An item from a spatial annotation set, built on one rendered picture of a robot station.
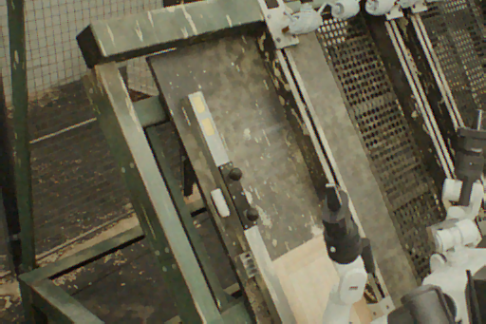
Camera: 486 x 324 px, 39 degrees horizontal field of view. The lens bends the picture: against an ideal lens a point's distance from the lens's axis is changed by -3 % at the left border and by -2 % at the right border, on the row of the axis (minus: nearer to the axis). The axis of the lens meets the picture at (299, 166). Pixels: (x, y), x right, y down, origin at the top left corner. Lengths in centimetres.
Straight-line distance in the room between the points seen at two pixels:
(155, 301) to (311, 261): 195
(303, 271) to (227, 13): 81
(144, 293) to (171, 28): 235
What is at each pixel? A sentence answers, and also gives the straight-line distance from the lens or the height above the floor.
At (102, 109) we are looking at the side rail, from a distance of 196.
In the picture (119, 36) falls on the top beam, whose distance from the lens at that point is 192.
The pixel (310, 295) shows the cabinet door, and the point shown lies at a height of 110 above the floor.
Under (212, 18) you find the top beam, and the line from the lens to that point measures 211.
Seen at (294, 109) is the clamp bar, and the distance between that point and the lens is 226.
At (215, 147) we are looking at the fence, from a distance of 204.
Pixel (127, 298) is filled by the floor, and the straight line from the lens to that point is 408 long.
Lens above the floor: 239
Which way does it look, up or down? 26 degrees down
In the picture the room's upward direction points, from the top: 2 degrees clockwise
